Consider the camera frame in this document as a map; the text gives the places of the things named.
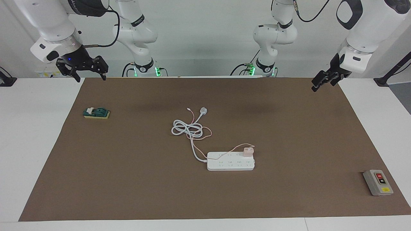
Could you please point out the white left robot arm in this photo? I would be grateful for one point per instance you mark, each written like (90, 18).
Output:
(366, 32)

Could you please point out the white power strip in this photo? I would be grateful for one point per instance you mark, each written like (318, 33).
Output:
(231, 164)

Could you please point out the black clamp stand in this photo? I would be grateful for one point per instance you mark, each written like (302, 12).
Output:
(8, 81)
(381, 81)

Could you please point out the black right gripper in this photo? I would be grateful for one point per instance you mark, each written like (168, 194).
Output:
(75, 59)

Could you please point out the pink charger adapter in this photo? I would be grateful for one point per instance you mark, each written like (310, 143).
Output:
(248, 151)

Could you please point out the brown table mat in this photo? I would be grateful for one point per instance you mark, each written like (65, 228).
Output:
(128, 192)

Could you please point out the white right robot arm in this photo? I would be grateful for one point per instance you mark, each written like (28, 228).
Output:
(51, 22)

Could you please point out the grey on-off switch box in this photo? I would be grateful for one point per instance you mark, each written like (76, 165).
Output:
(375, 184)

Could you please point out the white box with yellow labels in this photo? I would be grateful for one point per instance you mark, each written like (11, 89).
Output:
(48, 74)

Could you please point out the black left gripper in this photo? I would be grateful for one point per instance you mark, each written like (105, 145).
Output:
(335, 70)

